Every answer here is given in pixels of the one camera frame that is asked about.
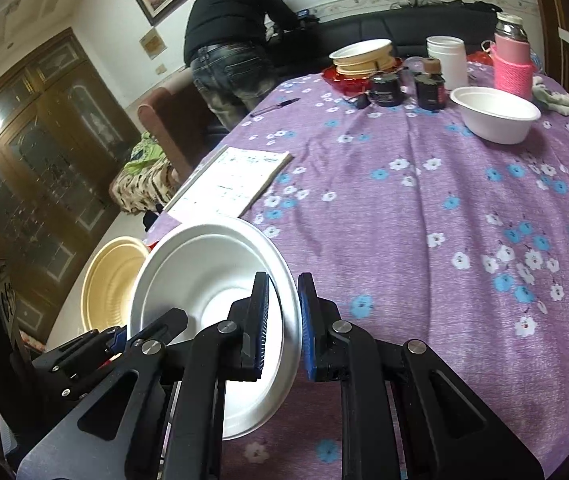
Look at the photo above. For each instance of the black pen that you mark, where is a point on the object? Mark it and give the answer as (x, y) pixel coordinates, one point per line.
(279, 105)

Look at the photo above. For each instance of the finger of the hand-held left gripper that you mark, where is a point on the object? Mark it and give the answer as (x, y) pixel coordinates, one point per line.
(84, 377)
(117, 338)

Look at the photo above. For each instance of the yellow wall notice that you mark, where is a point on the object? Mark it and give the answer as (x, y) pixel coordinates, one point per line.
(153, 43)

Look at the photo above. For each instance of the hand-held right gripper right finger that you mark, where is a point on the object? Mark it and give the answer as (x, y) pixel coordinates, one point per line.
(307, 330)

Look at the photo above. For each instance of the bottle with pink knitted sleeve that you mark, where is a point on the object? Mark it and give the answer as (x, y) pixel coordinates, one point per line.
(512, 72)

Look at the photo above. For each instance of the brown chair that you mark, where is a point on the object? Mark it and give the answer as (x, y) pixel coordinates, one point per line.
(169, 115)

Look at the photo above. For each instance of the printed cloth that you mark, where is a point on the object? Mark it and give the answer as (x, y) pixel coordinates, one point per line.
(139, 180)

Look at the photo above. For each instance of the dark wooden cabinet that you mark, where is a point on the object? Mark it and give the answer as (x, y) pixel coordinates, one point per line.
(29, 160)

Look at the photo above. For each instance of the stack of cream bowls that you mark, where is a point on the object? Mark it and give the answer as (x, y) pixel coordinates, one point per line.
(362, 50)

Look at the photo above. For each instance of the white plastic jar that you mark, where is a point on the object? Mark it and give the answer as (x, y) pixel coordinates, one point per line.
(447, 65)

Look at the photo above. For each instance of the brown twine spool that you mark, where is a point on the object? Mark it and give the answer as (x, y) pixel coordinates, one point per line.
(432, 66)

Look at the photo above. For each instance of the cream plastic bowl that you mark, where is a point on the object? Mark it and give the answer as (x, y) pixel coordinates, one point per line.
(109, 280)

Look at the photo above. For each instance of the white notebook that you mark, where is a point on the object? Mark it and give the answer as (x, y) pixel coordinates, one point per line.
(234, 180)

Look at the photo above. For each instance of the purple floral tablecloth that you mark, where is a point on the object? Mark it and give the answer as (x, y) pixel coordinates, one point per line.
(389, 235)

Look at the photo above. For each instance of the white work gloves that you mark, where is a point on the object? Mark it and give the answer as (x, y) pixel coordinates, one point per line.
(562, 102)

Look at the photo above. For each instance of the black sofa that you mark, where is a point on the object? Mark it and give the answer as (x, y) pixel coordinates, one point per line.
(389, 30)

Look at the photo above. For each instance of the small white foam bowl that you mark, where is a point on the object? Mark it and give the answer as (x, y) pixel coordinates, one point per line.
(189, 270)

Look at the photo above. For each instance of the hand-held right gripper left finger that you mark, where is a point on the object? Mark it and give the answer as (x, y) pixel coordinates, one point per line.
(262, 330)

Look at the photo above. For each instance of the large white foam bowl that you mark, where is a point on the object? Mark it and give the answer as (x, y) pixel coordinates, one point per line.
(494, 120)

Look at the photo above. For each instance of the small black adapter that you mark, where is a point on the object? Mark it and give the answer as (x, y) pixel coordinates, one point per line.
(363, 102)

